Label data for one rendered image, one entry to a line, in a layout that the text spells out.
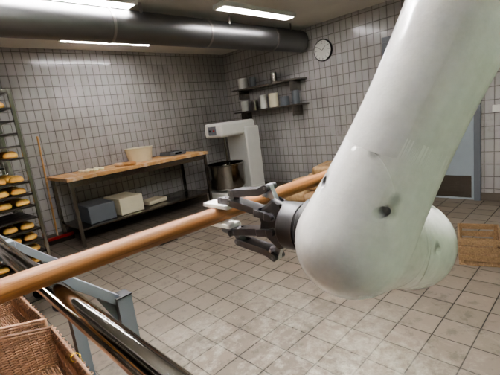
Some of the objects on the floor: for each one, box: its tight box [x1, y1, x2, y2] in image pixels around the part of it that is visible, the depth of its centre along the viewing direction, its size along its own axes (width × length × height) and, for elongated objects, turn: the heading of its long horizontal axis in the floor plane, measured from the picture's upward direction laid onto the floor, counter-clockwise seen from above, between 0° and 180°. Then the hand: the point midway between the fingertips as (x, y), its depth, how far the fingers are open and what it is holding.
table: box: [47, 151, 213, 248], centre depth 545 cm, size 220×80×90 cm, turn 167°
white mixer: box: [205, 119, 265, 201], centre depth 620 cm, size 100×66×132 cm, turn 167°
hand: (221, 213), depth 68 cm, fingers closed on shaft, 3 cm apart
